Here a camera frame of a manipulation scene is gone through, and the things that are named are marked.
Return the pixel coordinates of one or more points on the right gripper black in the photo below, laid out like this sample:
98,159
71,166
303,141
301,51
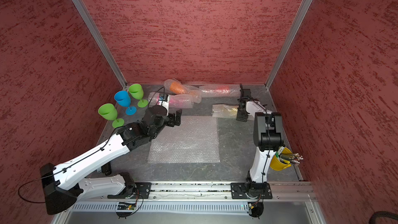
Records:
241,116

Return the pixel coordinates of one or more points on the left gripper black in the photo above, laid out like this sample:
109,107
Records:
171,122

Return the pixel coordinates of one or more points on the yellow glass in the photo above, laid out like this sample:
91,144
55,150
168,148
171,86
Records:
224,111

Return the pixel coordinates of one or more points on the dark green glass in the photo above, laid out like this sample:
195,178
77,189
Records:
137,92

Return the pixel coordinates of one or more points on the blue glass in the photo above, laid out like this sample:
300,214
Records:
124,100

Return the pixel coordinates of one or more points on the light green wine glass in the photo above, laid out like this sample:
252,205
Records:
109,112

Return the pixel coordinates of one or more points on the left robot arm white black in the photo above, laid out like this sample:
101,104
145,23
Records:
67,183

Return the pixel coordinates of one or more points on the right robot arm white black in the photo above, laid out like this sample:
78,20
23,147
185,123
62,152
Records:
267,137

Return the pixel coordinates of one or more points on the pink glass in bubble wrap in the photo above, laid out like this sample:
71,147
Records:
183,101

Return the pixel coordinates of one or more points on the red glass in bubble wrap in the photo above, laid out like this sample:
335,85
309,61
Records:
220,90

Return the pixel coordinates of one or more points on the orange glass in bubble wrap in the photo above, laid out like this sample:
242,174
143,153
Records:
177,87

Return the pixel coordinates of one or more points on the right base wiring plug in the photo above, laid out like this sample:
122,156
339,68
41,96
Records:
256,210

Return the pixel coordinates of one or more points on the left base wiring board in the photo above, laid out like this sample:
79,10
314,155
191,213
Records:
125,209

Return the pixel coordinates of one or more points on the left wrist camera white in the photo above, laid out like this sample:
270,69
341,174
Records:
164,101

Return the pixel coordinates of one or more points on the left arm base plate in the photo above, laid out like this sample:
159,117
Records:
133,191

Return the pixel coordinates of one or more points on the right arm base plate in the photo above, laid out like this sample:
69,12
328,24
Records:
241,190

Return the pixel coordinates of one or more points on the aluminium front rail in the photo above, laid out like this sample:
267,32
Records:
194,191

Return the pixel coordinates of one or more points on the white slotted cable duct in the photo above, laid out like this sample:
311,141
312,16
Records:
233,208

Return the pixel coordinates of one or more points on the right aluminium corner post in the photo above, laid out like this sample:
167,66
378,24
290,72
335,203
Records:
297,21

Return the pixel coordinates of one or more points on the aluminium corner post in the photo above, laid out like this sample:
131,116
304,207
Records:
93,29
297,21

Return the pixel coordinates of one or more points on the left aluminium corner post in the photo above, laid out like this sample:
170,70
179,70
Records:
93,29

